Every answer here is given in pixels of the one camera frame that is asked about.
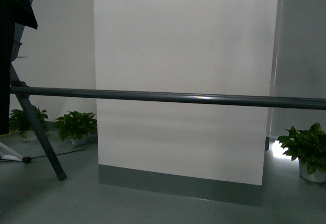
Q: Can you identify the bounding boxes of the grey clothes rack leg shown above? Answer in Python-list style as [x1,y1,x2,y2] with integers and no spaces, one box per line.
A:
[10,0,67,181]

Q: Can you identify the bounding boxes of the potted plant centre left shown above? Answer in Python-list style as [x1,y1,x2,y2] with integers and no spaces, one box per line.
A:
[53,111,97,146]

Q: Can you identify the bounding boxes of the potted plant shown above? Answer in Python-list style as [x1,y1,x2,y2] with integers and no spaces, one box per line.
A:
[53,111,97,146]
[277,122,325,183]
[9,105,49,142]

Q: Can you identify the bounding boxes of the potted plant far left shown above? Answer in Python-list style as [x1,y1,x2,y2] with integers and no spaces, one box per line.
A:
[9,105,49,142]

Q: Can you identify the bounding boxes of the potted plant right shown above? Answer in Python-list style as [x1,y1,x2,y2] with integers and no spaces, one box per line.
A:
[277,122,325,183]

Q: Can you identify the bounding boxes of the white stand foot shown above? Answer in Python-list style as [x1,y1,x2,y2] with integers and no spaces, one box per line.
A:
[1,143,32,163]

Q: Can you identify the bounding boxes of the black hanging garment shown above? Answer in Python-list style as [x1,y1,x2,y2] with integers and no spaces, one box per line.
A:
[1,0,38,135]

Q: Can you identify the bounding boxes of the black floor cable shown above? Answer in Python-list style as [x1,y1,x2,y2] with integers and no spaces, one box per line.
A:
[30,137,99,158]

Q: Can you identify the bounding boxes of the grey clothes rack rail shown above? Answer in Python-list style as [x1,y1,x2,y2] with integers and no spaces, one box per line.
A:
[10,87,325,110]

